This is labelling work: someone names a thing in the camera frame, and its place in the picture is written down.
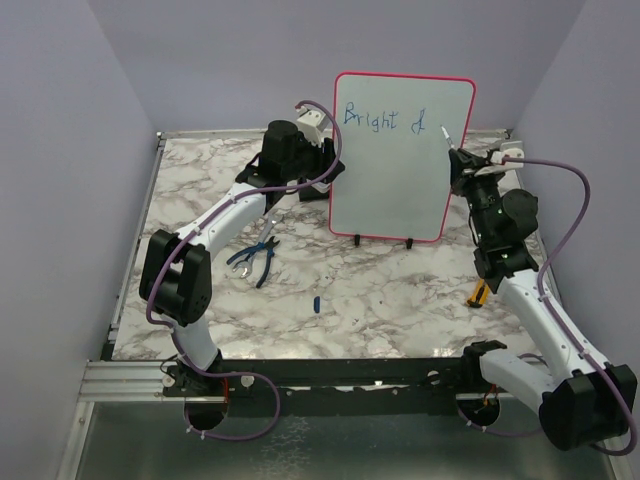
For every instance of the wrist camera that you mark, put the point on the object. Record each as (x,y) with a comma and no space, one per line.
(312,123)
(508,156)

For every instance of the blue white whiteboard marker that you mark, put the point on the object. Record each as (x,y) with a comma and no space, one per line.
(447,137)

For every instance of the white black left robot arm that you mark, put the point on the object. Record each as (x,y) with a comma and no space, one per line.
(176,281)

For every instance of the aluminium table frame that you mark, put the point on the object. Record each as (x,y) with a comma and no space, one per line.
(377,300)

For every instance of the silver open-end wrench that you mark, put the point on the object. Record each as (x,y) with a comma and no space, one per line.
(244,259)

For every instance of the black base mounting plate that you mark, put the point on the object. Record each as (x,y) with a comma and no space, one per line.
(331,388)

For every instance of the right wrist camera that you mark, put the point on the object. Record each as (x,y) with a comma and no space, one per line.
(508,156)

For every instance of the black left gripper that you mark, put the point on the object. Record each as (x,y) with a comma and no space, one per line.
(325,159)

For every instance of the yellow utility knife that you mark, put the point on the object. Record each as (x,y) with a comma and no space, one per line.
(479,296)

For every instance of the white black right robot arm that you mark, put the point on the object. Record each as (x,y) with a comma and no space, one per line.
(581,398)

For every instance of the pink framed whiteboard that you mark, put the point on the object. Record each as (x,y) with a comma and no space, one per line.
(397,179)

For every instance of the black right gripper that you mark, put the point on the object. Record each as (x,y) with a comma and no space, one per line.
(463,160)

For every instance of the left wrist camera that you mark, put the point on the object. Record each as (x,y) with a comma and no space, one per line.
(312,123)

